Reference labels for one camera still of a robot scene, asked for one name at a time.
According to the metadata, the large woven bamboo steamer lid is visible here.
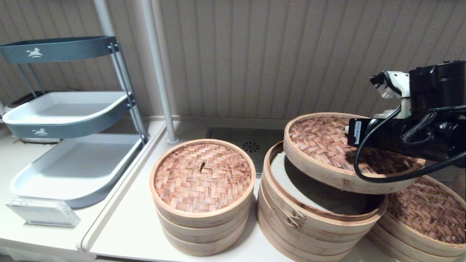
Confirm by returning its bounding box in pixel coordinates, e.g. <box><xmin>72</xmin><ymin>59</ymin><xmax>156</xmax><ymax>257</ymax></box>
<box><xmin>283</xmin><ymin>112</ymin><xmax>426</xmax><ymax>194</ymax></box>

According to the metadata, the white round steamer liner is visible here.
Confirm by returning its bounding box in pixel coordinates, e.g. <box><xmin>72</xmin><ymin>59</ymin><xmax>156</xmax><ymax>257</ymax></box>
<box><xmin>271</xmin><ymin>151</ymin><xmax>368</xmax><ymax>215</ymax></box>

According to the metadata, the right bamboo steamer stack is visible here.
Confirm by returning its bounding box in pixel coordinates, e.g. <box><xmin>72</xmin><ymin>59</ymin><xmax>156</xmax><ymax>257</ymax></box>
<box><xmin>379</xmin><ymin>175</ymin><xmax>466</xmax><ymax>257</ymax></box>

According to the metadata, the large bamboo steamer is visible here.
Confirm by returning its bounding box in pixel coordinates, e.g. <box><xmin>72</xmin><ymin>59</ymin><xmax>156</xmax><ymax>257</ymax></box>
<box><xmin>263</xmin><ymin>141</ymin><xmax>388</xmax><ymax>241</ymax></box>

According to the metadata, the large bamboo steamer basket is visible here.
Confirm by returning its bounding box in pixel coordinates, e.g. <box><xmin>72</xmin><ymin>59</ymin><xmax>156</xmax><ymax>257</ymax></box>
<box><xmin>258</xmin><ymin>189</ymin><xmax>375</xmax><ymax>255</ymax></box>
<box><xmin>256</xmin><ymin>209</ymin><xmax>361</xmax><ymax>262</ymax></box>

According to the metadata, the small woven bamboo steamer lid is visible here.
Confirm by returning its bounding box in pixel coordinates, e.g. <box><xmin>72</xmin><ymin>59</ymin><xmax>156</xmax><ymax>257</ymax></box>
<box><xmin>150</xmin><ymin>139</ymin><xmax>256</xmax><ymax>229</ymax></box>

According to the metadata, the small bamboo steamer basket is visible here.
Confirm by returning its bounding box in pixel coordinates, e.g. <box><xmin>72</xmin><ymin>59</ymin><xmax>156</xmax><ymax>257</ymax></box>
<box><xmin>156</xmin><ymin>206</ymin><xmax>253</xmax><ymax>238</ymax></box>
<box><xmin>159</xmin><ymin>218</ymin><xmax>252</xmax><ymax>247</ymax></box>
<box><xmin>163</xmin><ymin>229</ymin><xmax>249</xmax><ymax>257</ymax></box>

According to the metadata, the dark metal vented panel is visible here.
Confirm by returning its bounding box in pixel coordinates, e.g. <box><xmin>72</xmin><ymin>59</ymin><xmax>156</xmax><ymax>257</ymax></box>
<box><xmin>207</xmin><ymin>127</ymin><xmax>455</xmax><ymax>182</ymax></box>

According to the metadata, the white vertical pole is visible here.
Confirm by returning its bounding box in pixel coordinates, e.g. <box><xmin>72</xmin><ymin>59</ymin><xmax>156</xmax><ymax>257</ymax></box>
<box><xmin>141</xmin><ymin>0</ymin><xmax>179</xmax><ymax>145</ymax></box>

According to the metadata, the grey-blue rack tray white inside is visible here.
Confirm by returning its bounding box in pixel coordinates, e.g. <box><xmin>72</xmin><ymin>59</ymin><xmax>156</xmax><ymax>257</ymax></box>
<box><xmin>9</xmin><ymin>133</ymin><xmax>145</xmax><ymax>209</ymax></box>
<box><xmin>2</xmin><ymin>91</ymin><xmax>131</xmax><ymax>139</ymax></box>

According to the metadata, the grey-blue rack tray with horse logo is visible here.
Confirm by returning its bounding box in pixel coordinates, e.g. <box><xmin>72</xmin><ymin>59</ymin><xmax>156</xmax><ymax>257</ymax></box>
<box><xmin>0</xmin><ymin>35</ymin><xmax>119</xmax><ymax>64</ymax></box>

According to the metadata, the clear acrylic warning sign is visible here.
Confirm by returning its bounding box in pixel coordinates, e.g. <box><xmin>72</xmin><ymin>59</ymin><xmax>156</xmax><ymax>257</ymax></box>
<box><xmin>5</xmin><ymin>198</ymin><xmax>82</xmax><ymax>229</ymax></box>

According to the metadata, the grey-blue metal rack frame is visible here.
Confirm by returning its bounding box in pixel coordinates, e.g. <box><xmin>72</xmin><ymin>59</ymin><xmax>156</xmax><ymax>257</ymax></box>
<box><xmin>17</xmin><ymin>41</ymin><xmax>149</xmax><ymax>144</ymax></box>

